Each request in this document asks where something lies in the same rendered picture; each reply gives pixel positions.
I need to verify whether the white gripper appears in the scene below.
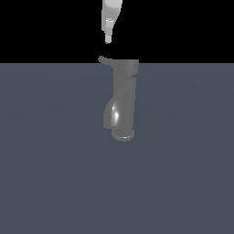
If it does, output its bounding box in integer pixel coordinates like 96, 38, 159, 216
101, 0, 123, 45

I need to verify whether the grey metal faucet body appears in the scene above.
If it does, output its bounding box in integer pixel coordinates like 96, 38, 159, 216
102, 74, 137, 143

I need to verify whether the grey faucet lever handle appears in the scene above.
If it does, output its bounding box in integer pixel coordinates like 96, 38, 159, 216
97, 55, 140, 79

